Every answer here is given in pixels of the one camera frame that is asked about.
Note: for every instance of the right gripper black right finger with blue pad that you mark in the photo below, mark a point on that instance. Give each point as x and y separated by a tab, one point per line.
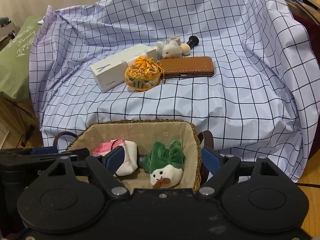
223	170

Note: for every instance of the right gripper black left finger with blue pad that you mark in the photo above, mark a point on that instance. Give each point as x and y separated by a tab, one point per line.
102	170

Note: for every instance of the pink white cloth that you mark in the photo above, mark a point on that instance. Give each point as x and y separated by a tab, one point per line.
129	164

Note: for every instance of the white radish plush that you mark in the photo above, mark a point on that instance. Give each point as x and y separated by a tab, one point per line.
164	165

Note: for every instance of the white rabbit plush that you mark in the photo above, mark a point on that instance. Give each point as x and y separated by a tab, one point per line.
168	50

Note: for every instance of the black mushroom-shaped handle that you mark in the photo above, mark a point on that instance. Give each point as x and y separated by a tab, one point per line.
193	41

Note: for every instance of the woven lined basket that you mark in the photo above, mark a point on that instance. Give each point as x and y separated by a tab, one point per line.
145	134

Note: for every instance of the white phone box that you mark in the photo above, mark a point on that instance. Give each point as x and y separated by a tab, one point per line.
109	72

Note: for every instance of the orange embroidered pouch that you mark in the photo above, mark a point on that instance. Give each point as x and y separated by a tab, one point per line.
143	73

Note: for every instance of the brown leather case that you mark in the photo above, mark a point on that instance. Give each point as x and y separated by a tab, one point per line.
188	67

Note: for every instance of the white checked cloth cover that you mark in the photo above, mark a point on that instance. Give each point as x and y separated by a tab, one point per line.
263	99

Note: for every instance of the wooden peg doll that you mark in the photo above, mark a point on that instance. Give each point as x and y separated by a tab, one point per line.
185	48

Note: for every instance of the beige tape roll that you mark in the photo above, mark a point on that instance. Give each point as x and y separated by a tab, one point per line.
174	39

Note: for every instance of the green printed bag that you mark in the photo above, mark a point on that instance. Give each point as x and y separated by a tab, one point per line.
15	61

